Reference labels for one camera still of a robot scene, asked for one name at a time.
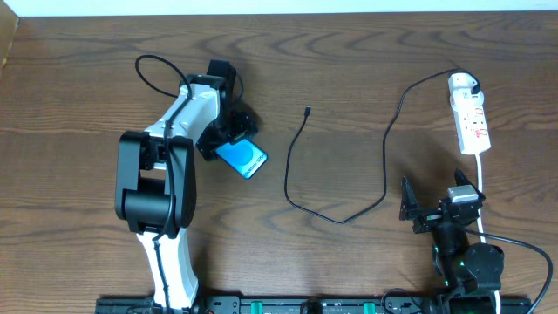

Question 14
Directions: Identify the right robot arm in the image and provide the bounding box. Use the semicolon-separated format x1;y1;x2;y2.
399;169;504;313

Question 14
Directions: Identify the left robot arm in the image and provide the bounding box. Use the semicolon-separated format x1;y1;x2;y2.
115;59;268;313

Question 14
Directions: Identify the white power strip cord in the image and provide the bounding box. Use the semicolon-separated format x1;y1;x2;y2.
474;152;502;314

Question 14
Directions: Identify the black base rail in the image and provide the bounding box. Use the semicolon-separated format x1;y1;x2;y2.
93;294;531;314

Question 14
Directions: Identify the white charger plug adapter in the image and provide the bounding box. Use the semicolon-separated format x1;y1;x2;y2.
448;72;485;112

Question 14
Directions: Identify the black USB charging cable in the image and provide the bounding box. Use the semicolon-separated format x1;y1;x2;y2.
283;67;482;225

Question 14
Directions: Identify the white power strip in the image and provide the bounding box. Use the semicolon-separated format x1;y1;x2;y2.
453;106;491;155

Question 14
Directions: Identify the blue Galaxy smartphone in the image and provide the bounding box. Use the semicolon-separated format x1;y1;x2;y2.
216;139;268;180

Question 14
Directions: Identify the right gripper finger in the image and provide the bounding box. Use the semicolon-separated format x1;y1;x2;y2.
454;168;484;197
399;176;419;221

